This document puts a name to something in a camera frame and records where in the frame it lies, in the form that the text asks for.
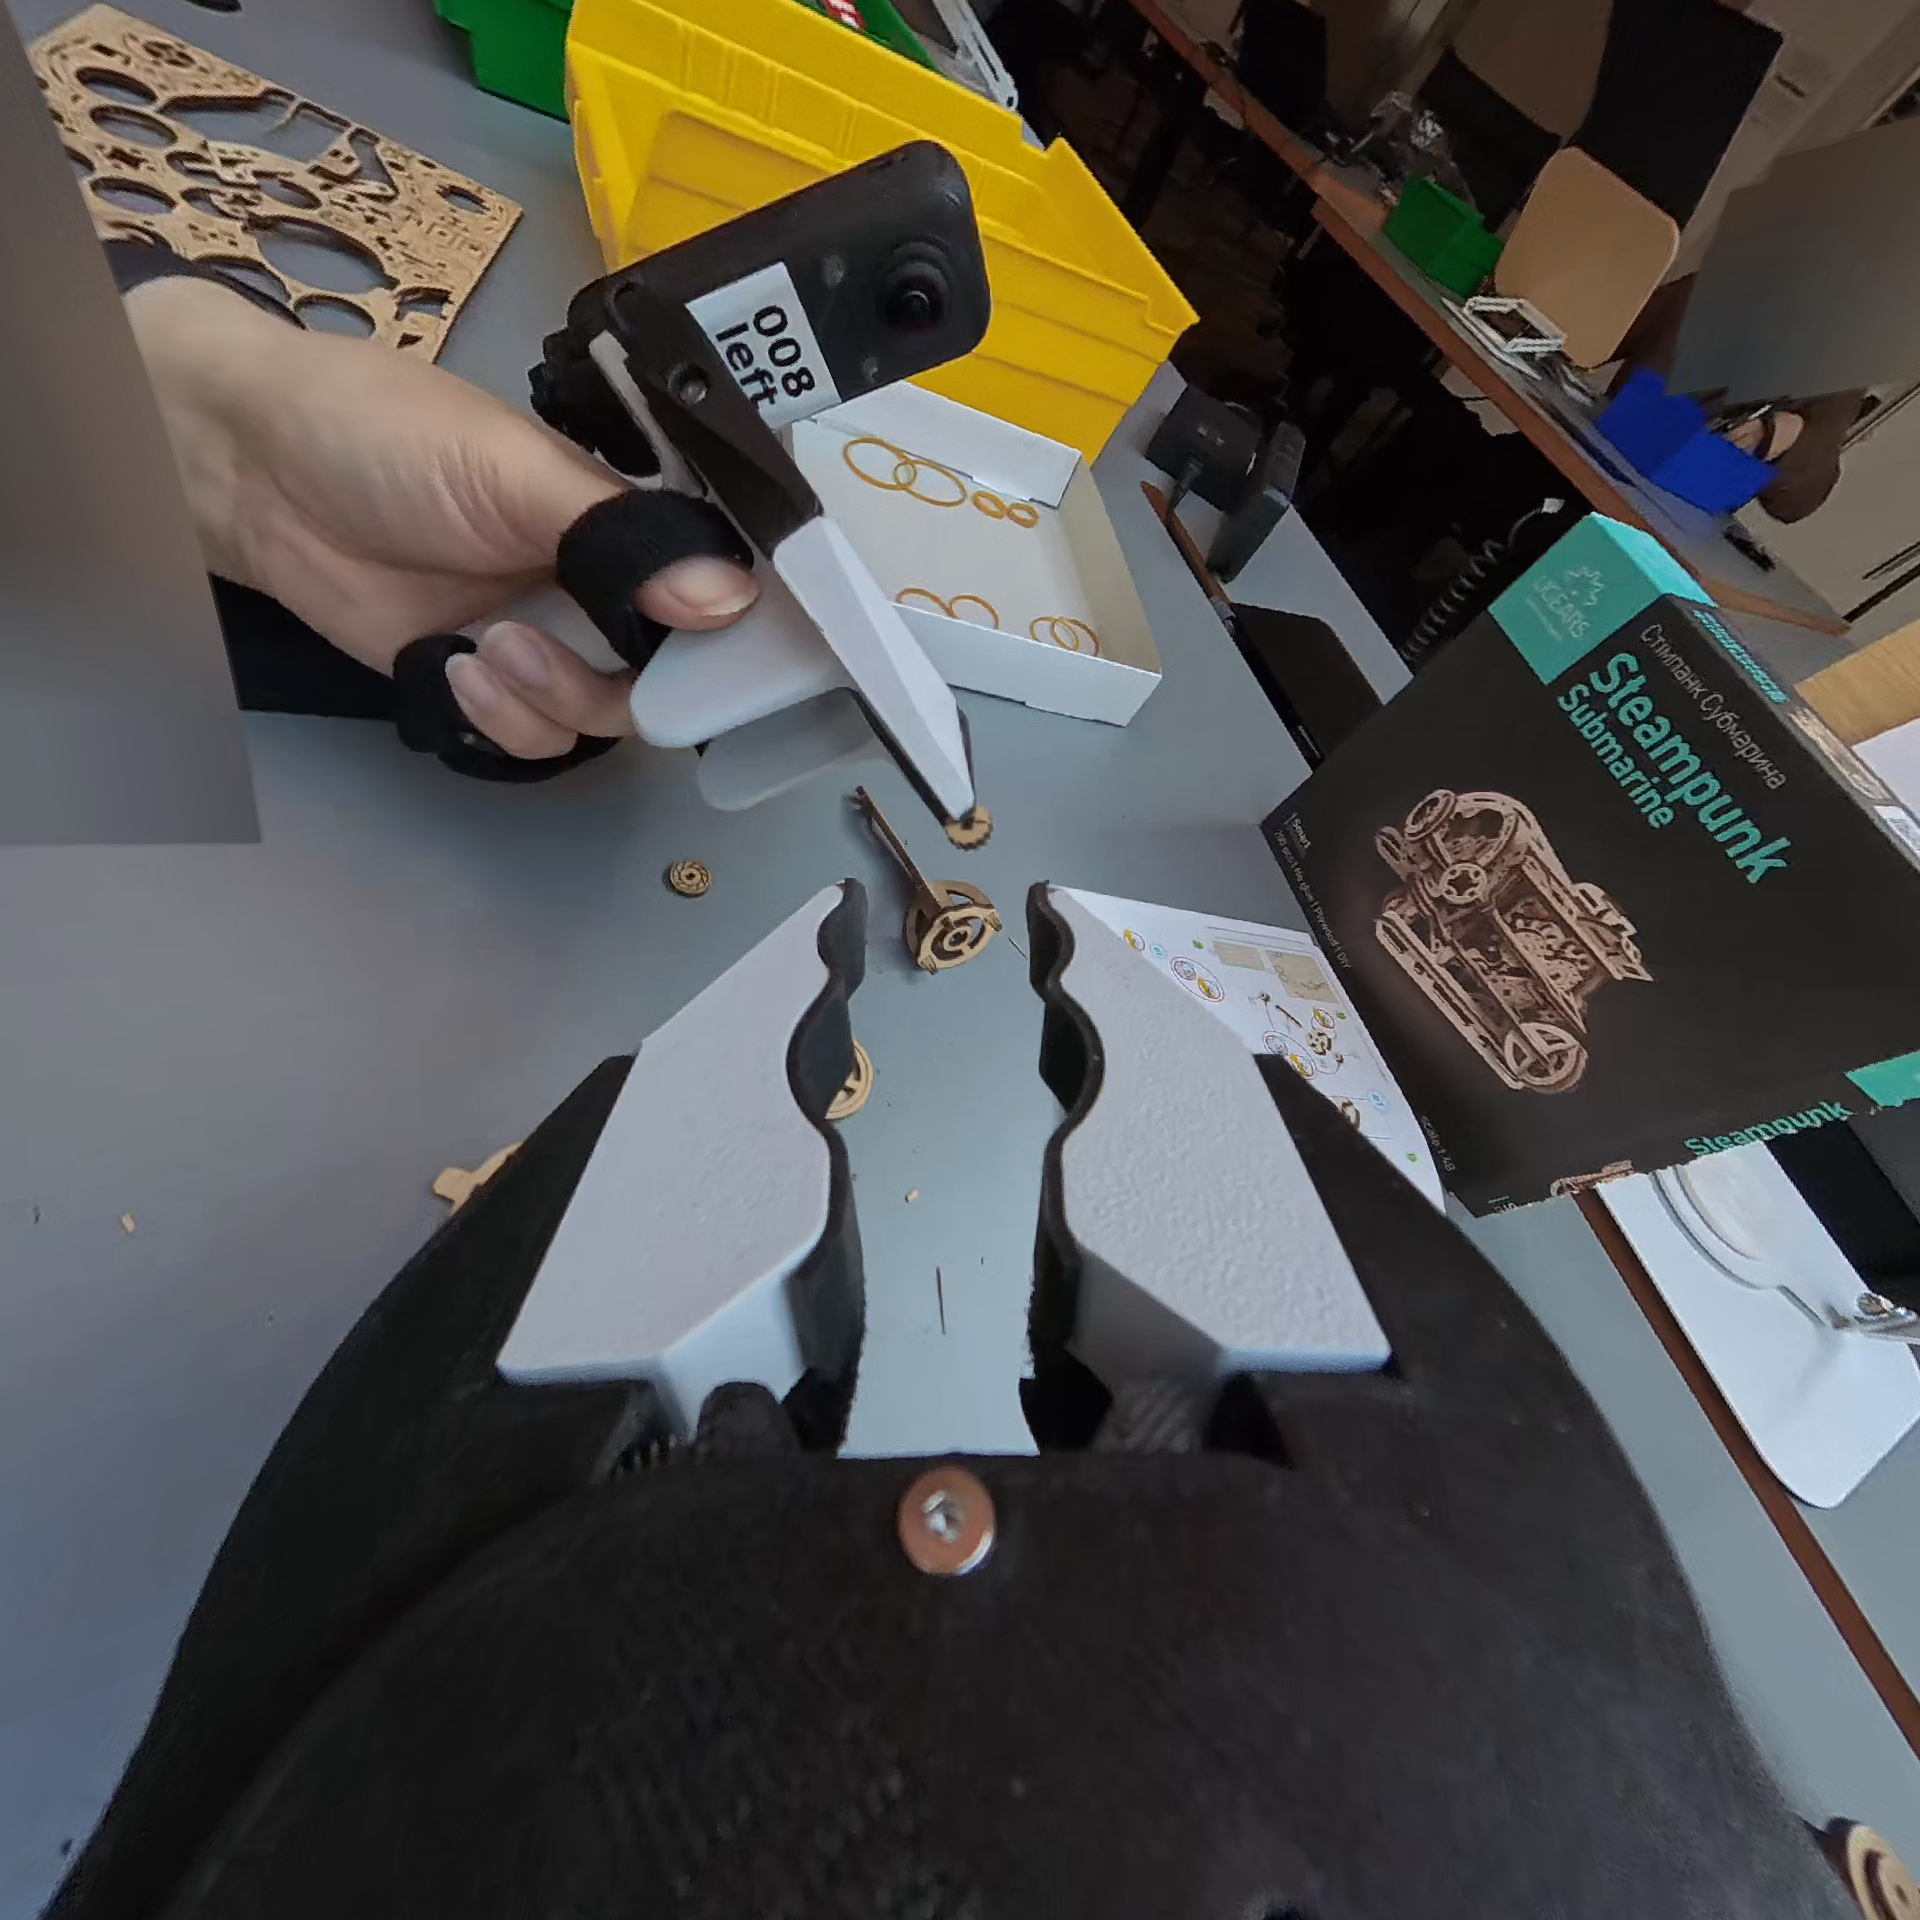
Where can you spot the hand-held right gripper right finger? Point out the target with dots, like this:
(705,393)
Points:
(1215,1201)

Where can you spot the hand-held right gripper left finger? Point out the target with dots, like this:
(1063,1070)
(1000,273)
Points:
(691,1201)

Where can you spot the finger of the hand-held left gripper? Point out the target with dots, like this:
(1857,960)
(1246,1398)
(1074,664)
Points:
(886,662)

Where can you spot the small wooden gear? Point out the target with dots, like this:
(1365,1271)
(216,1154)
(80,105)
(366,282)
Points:
(973,830)
(689,878)

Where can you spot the wooden axle wheel assembly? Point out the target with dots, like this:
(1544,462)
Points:
(954,926)

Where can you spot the laser-cut wooden parts sheet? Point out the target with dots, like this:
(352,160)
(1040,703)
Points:
(480,225)

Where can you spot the black model kit box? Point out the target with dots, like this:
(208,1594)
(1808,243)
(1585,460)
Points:
(1575,779)

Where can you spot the person's left hand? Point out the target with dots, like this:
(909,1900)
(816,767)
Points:
(376,480)

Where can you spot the white cardboard tray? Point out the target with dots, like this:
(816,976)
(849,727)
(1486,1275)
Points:
(975,562)

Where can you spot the yellow rubber bands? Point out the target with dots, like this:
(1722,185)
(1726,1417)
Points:
(909,476)

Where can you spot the yellow plastic bin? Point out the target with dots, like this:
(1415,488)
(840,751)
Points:
(1050,225)

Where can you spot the wooden spoked wheel part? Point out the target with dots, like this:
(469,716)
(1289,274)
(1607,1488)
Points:
(856,1083)

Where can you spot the white instruction booklet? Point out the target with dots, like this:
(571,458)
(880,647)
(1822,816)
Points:
(1201,960)

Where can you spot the green plastic bin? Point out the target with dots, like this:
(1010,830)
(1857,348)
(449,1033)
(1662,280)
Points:
(511,52)

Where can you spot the black power adapter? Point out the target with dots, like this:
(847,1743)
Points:
(1215,435)

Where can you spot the small green bin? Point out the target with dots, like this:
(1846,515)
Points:
(1441,233)

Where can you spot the tan chair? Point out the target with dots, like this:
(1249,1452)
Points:
(1589,248)

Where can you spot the blue plastic bin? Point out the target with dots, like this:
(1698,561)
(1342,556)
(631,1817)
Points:
(1680,442)

